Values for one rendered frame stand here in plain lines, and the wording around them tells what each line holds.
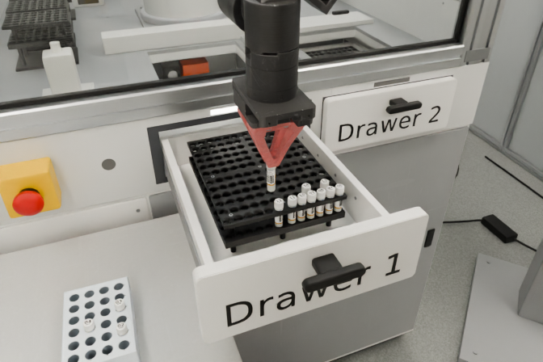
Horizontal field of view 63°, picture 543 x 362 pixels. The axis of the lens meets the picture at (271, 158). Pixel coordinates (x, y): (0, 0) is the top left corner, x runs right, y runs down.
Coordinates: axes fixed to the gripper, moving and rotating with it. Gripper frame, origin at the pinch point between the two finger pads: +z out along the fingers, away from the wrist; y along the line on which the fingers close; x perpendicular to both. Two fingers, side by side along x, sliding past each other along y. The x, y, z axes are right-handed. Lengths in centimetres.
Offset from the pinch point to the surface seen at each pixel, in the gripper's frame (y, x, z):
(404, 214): -10.4, -13.2, 4.7
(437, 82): 20.7, -42.8, 6.1
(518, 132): 94, -171, 87
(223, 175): 9.1, 4.0, 8.0
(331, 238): -11.0, -3.1, 4.6
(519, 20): 115, -173, 37
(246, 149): 14.9, -1.5, 8.3
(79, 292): 3.5, 26.4, 17.9
